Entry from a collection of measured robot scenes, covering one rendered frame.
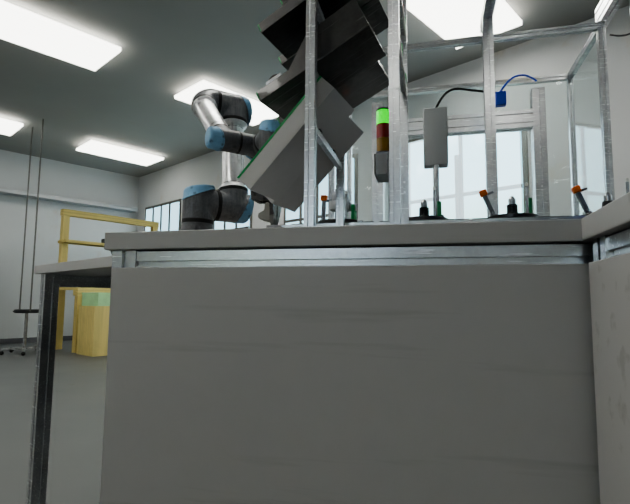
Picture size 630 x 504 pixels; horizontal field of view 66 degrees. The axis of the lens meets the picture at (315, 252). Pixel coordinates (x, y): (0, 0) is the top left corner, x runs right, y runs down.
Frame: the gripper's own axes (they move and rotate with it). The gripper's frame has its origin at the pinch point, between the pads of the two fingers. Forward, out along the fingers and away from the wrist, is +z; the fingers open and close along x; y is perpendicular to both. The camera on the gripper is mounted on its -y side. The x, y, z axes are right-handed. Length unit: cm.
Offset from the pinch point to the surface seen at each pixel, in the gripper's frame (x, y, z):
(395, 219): 55, -42, 8
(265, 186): 45.5, -12.8, -1.9
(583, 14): -284, -178, -222
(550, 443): 76, -63, 42
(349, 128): 32.3, -29.7, -18.8
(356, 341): 76, -38, 30
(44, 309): 9, 78, 27
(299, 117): 51, -22, -15
